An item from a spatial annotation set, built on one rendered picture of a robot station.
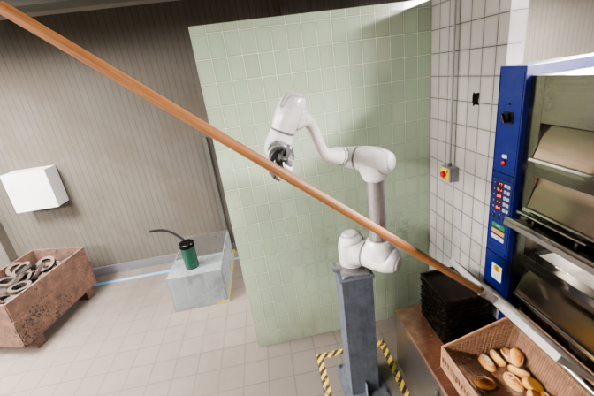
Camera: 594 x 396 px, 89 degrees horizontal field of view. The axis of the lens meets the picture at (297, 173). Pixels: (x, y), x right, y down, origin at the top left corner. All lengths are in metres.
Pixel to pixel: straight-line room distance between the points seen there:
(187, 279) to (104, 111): 2.15
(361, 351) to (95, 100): 3.70
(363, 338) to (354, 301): 0.32
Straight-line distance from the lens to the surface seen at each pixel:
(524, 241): 2.04
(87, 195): 4.60
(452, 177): 2.31
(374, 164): 1.57
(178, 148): 4.04
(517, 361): 2.21
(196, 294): 3.63
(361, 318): 2.24
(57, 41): 0.97
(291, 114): 1.20
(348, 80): 2.23
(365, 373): 2.61
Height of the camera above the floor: 2.26
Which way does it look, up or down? 18 degrees down
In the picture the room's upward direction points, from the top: 8 degrees counter-clockwise
